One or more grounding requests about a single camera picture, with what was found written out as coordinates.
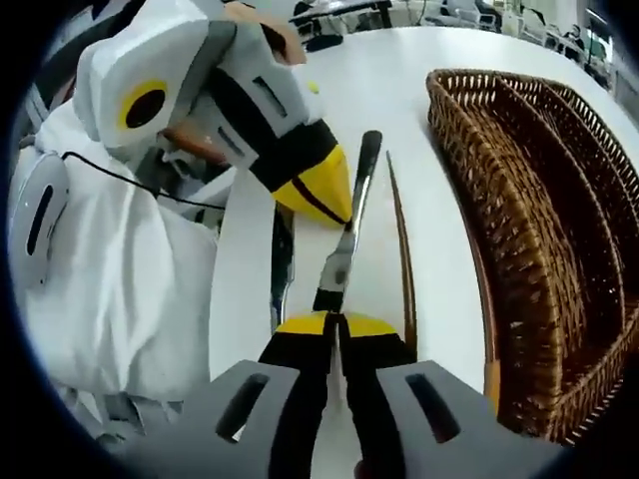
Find wooden chopstick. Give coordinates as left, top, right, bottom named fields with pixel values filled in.
left=468, top=239, right=502, bottom=415
left=385, top=152, right=419, bottom=348

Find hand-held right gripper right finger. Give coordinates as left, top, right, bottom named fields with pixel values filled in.
left=337, top=309, right=568, bottom=479

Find black device cable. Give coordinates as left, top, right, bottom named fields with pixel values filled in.
left=60, top=151, right=227, bottom=211

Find black flat pad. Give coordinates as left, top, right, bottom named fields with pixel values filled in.
left=303, top=33, right=344, bottom=52

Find brown wicker storage basket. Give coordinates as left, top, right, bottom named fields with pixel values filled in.
left=425, top=68, right=639, bottom=448

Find white chest-worn device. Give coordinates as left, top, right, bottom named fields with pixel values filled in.
left=8, top=152, right=70, bottom=286

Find person's white shirt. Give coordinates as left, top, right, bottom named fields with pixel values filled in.
left=9, top=89, right=236, bottom=440

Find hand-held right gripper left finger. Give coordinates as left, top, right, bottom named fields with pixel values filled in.
left=122, top=309, right=336, bottom=479

